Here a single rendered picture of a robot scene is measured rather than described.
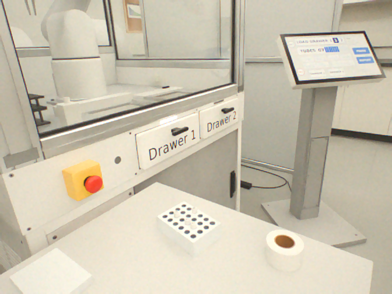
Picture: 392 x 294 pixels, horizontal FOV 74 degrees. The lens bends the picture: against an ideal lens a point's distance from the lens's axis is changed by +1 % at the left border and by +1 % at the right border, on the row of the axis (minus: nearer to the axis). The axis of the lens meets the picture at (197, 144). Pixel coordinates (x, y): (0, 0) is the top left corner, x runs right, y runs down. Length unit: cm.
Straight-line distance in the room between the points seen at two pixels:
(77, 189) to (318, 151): 142
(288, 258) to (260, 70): 208
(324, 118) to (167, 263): 133
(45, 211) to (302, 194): 151
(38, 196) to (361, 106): 343
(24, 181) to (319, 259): 61
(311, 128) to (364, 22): 278
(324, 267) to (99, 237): 47
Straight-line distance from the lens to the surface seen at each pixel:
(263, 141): 260
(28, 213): 67
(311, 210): 195
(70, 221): 73
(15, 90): 61
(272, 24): 244
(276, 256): 54
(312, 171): 179
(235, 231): 63
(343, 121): 371
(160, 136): 81
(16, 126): 61
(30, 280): 61
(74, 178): 63
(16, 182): 64
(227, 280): 54
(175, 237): 59
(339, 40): 171
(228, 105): 114
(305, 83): 143
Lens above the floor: 116
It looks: 21 degrees down
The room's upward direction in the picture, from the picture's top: 2 degrees counter-clockwise
